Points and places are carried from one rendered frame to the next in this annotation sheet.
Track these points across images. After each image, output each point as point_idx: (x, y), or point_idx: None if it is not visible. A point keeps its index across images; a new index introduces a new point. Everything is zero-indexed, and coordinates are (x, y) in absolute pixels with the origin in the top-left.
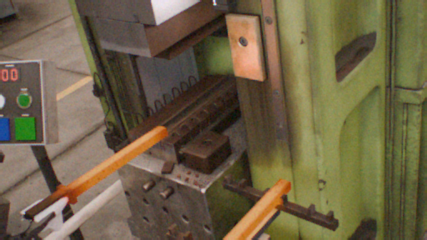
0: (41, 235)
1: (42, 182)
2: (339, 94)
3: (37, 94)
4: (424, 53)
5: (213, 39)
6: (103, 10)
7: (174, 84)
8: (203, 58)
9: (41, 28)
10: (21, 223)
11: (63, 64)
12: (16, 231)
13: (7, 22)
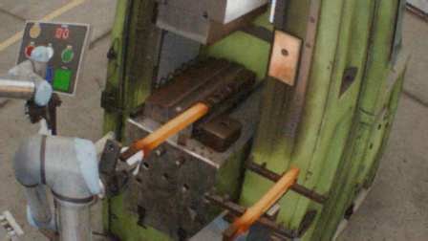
0: (7, 168)
1: (1, 120)
2: (336, 109)
3: (78, 52)
4: (379, 91)
5: None
6: (175, 1)
7: (180, 59)
8: None
9: None
10: (119, 163)
11: (14, 10)
12: (118, 167)
13: None
